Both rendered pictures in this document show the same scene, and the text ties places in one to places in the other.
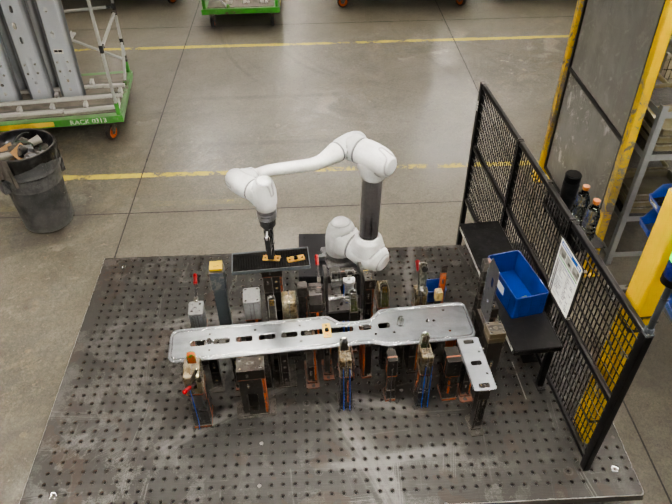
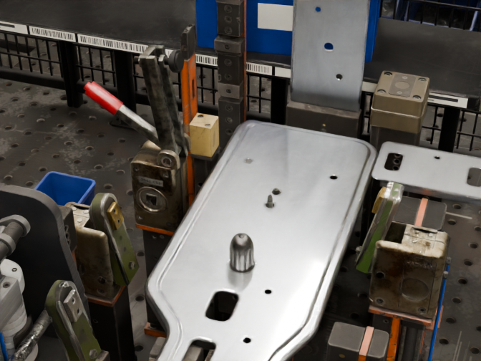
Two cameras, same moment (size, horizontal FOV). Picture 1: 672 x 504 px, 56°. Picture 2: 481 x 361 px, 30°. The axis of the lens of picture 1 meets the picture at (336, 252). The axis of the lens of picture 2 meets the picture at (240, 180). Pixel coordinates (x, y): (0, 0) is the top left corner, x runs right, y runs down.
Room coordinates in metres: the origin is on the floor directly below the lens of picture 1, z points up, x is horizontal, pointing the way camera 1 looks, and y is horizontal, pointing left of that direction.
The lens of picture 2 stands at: (1.60, 0.48, 1.79)
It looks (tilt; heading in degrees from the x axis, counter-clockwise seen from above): 38 degrees down; 295
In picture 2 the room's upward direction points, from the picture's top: straight up
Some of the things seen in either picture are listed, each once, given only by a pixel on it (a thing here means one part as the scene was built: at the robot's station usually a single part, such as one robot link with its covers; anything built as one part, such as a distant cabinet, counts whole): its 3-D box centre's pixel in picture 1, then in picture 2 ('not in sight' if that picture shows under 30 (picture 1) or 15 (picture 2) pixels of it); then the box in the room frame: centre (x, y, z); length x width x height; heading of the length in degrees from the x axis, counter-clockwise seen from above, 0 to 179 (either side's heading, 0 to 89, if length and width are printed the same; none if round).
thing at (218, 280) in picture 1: (222, 300); not in sight; (2.20, 0.57, 0.92); 0.08 x 0.08 x 0.44; 6
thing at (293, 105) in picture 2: (479, 339); (319, 180); (1.98, -0.68, 0.85); 0.12 x 0.03 x 0.30; 6
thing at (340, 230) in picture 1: (341, 236); not in sight; (2.68, -0.03, 0.92); 0.18 x 0.16 x 0.22; 48
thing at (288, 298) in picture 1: (290, 325); not in sight; (2.05, 0.22, 0.89); 0.13 x 0.11 x 0.38; 6
